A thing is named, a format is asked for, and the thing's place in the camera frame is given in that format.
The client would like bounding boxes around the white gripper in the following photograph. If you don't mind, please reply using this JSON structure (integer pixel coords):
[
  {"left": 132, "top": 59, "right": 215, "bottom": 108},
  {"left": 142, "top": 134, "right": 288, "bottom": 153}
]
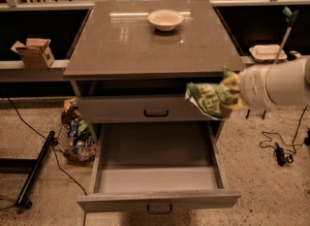
[{"left": 221, "top": 65, "right": 269, "bottom": 110}]

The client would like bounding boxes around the green jalapeno chip bag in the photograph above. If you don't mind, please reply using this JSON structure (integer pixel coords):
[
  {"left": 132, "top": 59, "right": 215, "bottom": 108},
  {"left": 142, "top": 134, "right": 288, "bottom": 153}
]
[{"left": 185, "top": 82, "right": 229, "bottom": 119}]

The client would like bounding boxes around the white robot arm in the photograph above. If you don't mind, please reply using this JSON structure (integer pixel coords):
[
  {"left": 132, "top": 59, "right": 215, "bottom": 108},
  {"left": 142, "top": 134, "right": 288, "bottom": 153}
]
[{"left": 221, "top": 57, "right": 310, "bottom": 111}]

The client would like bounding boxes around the closed grey top drawer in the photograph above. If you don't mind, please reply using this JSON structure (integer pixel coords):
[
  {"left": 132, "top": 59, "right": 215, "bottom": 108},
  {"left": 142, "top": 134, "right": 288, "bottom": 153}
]
[{"left": 77, "top": 95, "right": 215, "bottom": 123}]

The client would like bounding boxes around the grey drawer cabinet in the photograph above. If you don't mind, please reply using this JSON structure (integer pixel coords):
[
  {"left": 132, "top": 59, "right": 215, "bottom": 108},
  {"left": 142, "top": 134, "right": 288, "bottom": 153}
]
[{"left": 63, "top": 0, "right": 249, "bottom": 214}]

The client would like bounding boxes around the open grey middle drawer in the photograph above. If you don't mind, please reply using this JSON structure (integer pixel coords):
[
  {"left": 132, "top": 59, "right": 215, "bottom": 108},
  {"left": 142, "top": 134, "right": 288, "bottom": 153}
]
[{"left": 77, "top": 121, "right": 240, "bottom": 214}]

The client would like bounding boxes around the white takeout clamshell container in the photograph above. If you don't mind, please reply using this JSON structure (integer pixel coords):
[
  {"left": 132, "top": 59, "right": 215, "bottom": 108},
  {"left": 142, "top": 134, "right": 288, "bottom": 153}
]
[{"left": 249, "top": 45, "right": 287, "bottom": 62}]

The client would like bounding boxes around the yellow black tape roll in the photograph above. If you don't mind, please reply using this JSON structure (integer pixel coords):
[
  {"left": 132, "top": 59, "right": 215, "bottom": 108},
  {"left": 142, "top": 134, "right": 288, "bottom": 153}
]
[{"left": 287, "top": 50, "right": 301, "bottom": 61}]

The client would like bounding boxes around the reacher grabber tool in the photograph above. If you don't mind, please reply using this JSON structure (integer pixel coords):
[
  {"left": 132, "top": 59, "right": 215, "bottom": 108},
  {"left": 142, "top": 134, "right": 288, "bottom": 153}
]
[{"left": 245, "top": 6, "right": 300, "bottom": 120}]

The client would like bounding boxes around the white paper bowl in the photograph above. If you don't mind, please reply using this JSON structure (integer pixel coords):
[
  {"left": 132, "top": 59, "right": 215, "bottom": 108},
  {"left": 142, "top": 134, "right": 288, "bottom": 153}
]
[{"left": 147, "top": 10, "right": 184, "bottom": 32}]

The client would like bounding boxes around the open cardboard box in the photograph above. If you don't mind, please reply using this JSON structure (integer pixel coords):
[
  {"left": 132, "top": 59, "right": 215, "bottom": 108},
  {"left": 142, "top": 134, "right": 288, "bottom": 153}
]
[{"left": 11, "top": 38, "right": 54, "bottom": 70}]

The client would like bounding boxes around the black metal stand leg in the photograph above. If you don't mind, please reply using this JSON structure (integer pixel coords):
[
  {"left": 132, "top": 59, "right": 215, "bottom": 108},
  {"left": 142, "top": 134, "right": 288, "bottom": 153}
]
[{"left": 0, "top": 131, "right": 55, "bottom": 210}]

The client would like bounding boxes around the black floor cable left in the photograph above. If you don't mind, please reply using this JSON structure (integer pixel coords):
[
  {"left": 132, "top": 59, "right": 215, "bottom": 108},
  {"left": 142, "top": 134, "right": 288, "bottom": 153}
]
[{"left": 2, "top": 87, "right": 89, "bottom": 226}]

